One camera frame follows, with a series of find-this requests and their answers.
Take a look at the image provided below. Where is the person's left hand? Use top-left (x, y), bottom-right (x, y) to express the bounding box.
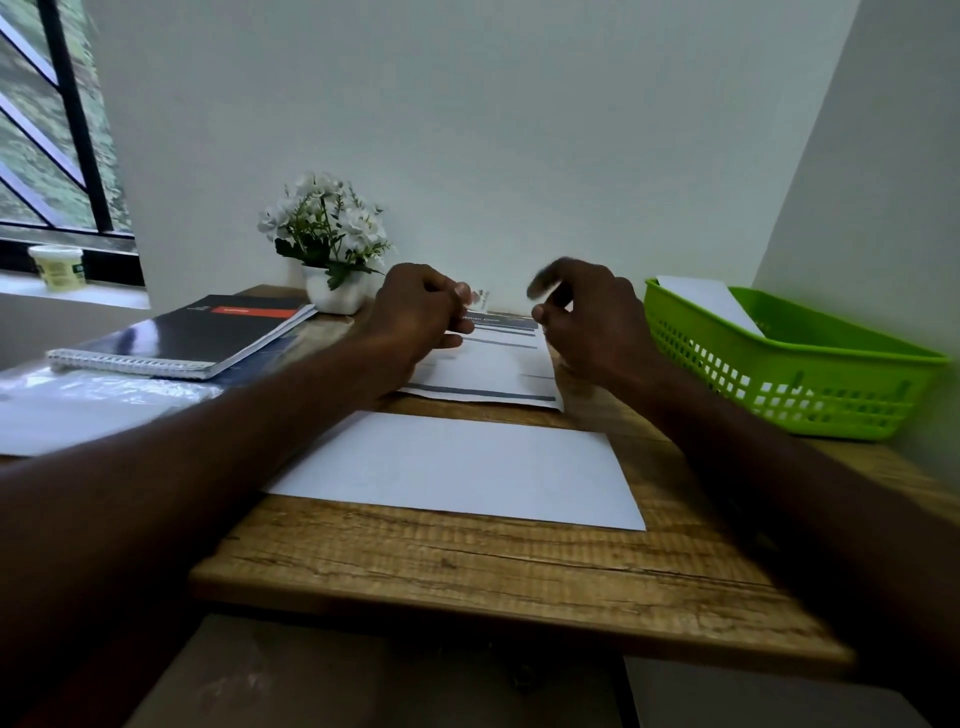
top-left (358, 261), bottom-right (477, 397)

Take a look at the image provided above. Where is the person's right hand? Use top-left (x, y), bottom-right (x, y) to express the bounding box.
top-left (525, 256), bottom-right (670, 400)

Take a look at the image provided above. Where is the grey lined printed document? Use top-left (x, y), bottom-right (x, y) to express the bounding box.
top-left (396, 310), bottom-right (566, 413)

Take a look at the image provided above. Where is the white envelope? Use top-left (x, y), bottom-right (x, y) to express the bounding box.
top-left (263, 410), bottom-right (649, 533)
top-left (655, 273), bottom-right (767, 338)

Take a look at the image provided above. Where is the green plastic basket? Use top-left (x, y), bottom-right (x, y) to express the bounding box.
top-left (642, 276), bottom-right (951, 443)

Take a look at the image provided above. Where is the clear plastic sleeve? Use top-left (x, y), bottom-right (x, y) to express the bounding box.
top-left (0, 314), bottom-right (355, 459)

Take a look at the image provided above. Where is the stack of white envelopes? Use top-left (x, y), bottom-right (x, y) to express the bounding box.
top-left (0, 395), bottom-right (200, 459)

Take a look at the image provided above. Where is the person's right forearm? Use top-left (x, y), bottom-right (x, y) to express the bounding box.
top-left (622, 359), bottom-right (960, 728)

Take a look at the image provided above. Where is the person's left forearm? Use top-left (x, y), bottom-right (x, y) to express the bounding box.
top-left (0, 337), bottom-right (406, 728)

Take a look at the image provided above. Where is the white flower plant in pot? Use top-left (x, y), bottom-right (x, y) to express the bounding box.
top-left (256, 171), bottom-right (392, 317)

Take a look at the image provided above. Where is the blue book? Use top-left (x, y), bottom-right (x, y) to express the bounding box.
top-left (215, 333), bottom-right (307, 388)

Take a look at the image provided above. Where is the black spiral notebook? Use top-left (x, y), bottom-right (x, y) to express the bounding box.
top-left (45, 293), bottom-right (319, 382)

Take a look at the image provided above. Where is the white window sill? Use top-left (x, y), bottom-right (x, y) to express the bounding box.
top-left (0, 272), bottom-right (152, 311)

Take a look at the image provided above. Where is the small cream jar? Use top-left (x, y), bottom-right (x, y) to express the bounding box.
top-left (27, 243), bottom-right (88, 295)

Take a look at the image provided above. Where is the black window grille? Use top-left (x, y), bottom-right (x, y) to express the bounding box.
top-left (0, 0), bottom-right (146, 289)

